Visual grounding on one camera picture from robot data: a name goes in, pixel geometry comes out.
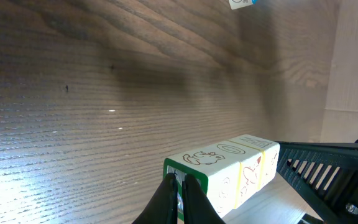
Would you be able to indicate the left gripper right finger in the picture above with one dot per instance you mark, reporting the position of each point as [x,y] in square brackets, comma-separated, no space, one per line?
[196,207]

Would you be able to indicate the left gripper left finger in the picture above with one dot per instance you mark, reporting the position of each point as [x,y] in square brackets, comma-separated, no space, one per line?
[163,206]

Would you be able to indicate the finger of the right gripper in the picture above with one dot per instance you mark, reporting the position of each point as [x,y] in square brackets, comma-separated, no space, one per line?
[325,175]

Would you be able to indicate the white block green Z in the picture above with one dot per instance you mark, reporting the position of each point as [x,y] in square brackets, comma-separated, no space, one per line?
[216,172]

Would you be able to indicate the white block soccer ball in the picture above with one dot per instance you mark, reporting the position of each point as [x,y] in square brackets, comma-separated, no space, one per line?
[237,177]

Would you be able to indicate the white block letter M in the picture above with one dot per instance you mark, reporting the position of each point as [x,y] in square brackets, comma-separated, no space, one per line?
[266,155]

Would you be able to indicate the blue top block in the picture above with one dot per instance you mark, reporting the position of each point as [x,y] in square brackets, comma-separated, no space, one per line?
[237,4]

